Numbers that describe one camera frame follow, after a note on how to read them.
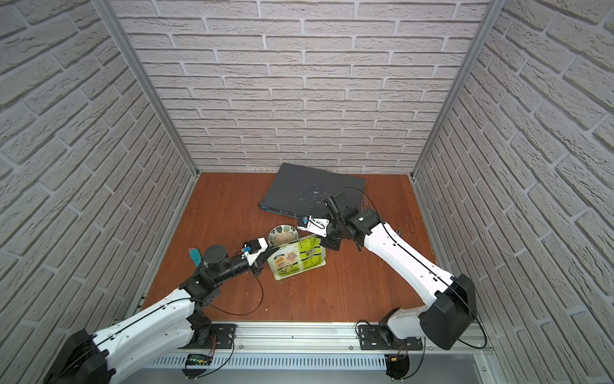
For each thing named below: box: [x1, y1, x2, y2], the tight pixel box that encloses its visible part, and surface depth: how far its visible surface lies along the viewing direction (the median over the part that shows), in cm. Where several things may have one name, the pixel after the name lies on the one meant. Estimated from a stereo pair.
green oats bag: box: [267, 235, 327, 281], surface depth 80 cm
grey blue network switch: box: [258, 162, 367, 219], surface depth 109 cm
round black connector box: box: [384, 354, 411, 382], surface depth 71 cm
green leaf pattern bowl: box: [267, 224, 300, 248], surface depth 95 cm
